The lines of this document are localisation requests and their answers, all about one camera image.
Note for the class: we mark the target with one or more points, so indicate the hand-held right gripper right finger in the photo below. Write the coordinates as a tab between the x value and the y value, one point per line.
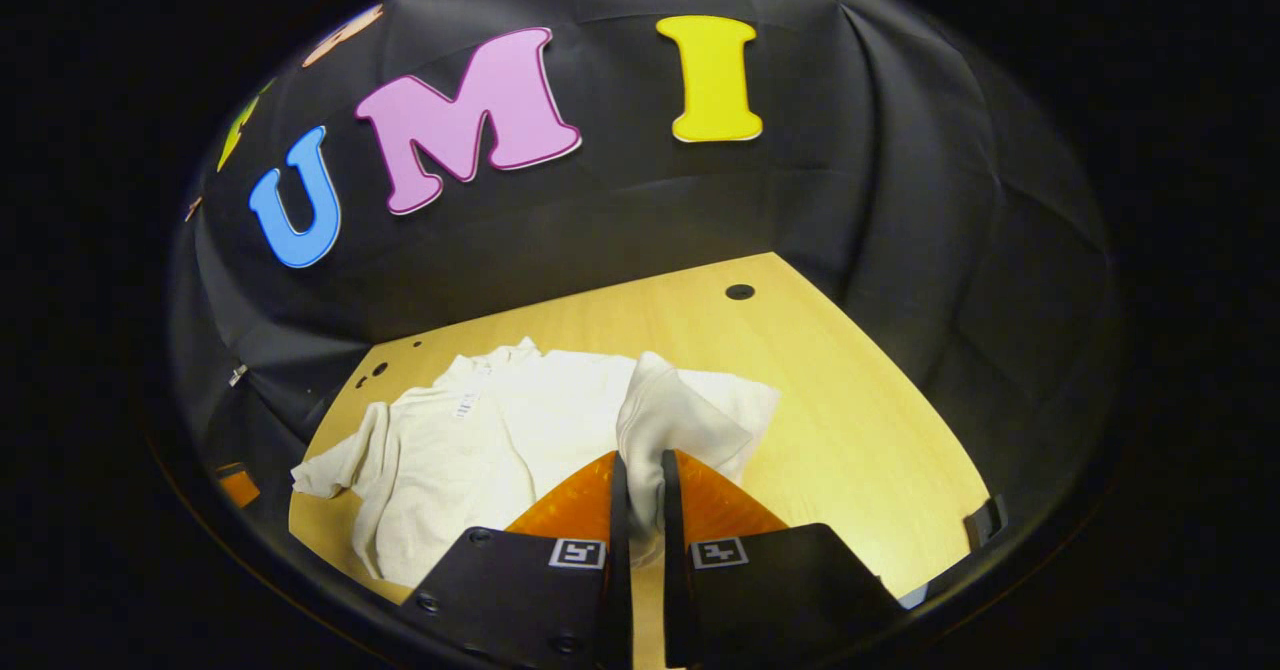
678	570

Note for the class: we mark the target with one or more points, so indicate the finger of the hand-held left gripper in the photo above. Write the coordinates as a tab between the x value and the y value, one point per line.
238	488

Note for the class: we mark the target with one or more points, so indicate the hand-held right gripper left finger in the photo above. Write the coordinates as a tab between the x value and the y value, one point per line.
618	550

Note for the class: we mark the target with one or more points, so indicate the cream white sweatshirt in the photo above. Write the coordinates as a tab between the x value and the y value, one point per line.
500	430

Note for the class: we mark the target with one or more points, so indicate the small silver metal clip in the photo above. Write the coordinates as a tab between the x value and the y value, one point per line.
237	375

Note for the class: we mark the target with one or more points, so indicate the small orange clip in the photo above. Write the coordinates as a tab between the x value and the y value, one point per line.
192	208

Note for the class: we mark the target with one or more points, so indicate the black backdrop cloth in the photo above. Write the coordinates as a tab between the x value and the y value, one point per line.
600	220

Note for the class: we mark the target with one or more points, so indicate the black bracket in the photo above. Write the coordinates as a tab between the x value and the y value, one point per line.
985	522

